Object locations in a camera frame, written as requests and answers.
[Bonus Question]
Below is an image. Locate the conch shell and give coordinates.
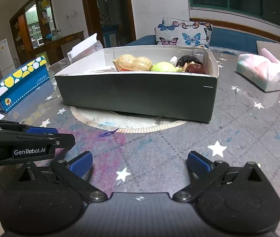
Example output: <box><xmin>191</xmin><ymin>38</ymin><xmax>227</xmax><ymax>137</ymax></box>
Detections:
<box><xmin>113</xmin><ymin>54</ymin><xmax>153</xmax><ymax>71</ymax></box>

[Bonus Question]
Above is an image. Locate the black-haired doll figurine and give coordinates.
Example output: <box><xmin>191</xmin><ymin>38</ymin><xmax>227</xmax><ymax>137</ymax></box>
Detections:
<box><xmin>175</xmin><ymin>55</ymin><xmax>205</xmax><ymax>74</ymax></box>

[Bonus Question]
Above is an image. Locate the green alien toy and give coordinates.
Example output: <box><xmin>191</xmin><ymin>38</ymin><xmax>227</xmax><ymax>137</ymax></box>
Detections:
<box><xmin>151</xmin><ymin>62</ymin><xmax>182</xmax><ymax>72</ymax></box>

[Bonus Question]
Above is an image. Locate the blue yellow box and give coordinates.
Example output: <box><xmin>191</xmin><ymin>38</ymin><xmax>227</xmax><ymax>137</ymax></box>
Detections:
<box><xmin>0</xmin><ymin>55</ymin><xmax>49</xmax><ymax>113</ymax></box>

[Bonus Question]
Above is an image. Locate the grey cardboard box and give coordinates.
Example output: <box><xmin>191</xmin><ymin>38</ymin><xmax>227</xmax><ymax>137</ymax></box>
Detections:
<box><xmin>55</xmin><ymin>45</ymin><xmax>219</xmax><ymax>123</ymax></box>

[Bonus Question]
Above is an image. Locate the round paper mat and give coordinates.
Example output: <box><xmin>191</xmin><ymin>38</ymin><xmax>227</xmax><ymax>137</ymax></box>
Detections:
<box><xmin>70</xmin><ymin>106</ymin><xmax>187</xmax><ymax>134</ymax></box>

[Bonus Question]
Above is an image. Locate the white refrigerator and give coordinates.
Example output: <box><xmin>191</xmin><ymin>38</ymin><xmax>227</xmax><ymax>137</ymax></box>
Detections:
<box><xmin>0</xmin><ymin>39</ymin><xmax>16</xmax><ymax>78</ymax></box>

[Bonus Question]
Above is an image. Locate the wooden cabinet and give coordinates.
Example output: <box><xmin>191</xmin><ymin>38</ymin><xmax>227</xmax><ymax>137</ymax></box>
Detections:
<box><xmin>9</xmin><ymin>0</ymin><xmax>84</xmax><ymax>64</ymax></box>

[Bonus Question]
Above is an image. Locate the pastel tissue pack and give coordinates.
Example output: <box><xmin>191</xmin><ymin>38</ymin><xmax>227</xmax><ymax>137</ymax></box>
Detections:
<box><xmin>236</xmin><ymin>48</ymin><xmax>280</xmax><ymax>92</ymax></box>

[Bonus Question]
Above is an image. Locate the blue sofa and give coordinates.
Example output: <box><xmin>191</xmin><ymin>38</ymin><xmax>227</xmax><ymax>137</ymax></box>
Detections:
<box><xmin>125</xmin><ymin>27</ymin><xmax>280</xmax><ymax>54</ymax></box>

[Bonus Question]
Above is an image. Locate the butterfly print pillow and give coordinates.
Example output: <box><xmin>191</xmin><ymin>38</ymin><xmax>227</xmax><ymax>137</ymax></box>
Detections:
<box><xmin>154</xmin><ymin>18</ymin><xmax>213</xmax><ymax>48</ymax></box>

